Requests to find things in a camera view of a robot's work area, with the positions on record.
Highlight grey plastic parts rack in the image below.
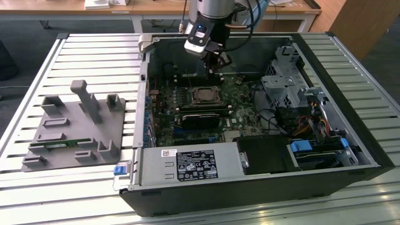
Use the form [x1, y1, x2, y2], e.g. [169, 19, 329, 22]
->
[20, 79, 128, 173]

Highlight green motherboard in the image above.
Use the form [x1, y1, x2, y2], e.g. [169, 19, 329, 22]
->
[145, 74, 266, 148]

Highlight black cable bundle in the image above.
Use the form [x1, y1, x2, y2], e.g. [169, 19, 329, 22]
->
[254, 106, 302, 138]

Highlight wooden desk white frame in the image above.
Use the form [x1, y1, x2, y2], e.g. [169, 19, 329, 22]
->
[0, 0, 322, 33]

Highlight silver perforated drive cage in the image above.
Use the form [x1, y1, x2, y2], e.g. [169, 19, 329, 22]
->
[260, 45, 313, 108]

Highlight white cardboard box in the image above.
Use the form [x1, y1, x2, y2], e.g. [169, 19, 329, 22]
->
[84, 0, 110, 10]

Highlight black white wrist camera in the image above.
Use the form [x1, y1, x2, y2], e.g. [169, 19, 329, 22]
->
[182, 20, 217, 57]

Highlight green RAM stick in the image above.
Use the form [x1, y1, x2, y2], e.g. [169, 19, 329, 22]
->
[29, 138, 94, 150]

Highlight blue case latch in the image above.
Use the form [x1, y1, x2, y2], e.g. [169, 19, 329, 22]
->
[113, 163, 130, 176]

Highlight black silver PC case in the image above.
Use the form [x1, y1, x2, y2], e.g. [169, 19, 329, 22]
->
[118, 31, 396, 218]

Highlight copper coloured cable sleeve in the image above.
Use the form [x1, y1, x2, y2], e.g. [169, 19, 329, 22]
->
[226, 22, 250, 30]

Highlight pale blue teach pendant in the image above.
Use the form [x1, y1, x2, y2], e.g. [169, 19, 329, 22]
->
[233, 0, 270, 27]

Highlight wooden cabinet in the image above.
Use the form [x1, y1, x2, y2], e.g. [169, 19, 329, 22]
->
[312, 0, 400, 61]

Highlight black expansion slot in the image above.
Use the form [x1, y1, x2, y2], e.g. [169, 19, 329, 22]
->
[173, 137, 216, 145]

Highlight black flat desk item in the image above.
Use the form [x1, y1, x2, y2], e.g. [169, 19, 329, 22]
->
[304, 0, 322, 10]

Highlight blue disk carrier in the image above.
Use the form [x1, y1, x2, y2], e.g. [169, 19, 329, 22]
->
[288, 138, 341, 170]

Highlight black graphics card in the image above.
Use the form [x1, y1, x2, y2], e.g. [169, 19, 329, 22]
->
[180, 113, 221, 131]

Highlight silver green CPU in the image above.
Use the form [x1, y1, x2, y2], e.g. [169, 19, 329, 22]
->
[198, 89, 217, 100]

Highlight silver chipset heatsink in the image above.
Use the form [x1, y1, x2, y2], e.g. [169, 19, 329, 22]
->
[224, 130, 244, 142]

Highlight silver power supply unit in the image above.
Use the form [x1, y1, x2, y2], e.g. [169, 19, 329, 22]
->
[128, 142, 242, 191]

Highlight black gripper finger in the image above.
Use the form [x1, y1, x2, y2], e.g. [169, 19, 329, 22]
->
[220, 55, 233, 72]
[204, 52, 221, 79]

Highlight coloured power wire bundle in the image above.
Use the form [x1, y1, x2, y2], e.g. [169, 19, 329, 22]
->
[293, 98, 332, 139]

